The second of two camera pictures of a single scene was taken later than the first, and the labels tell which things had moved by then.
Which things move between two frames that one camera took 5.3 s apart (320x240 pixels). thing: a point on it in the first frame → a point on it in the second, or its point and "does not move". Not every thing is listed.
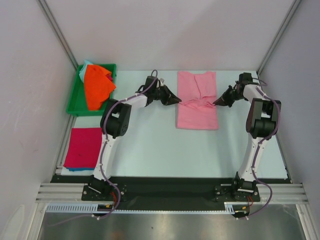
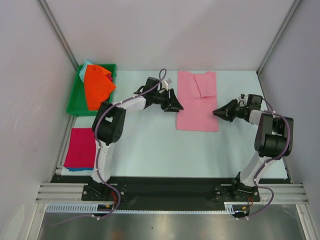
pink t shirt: (196, 93) does not move
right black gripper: (230, 94) → (231, 111)
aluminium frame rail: (282, 193) does not move
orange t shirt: (98, 87) does not move
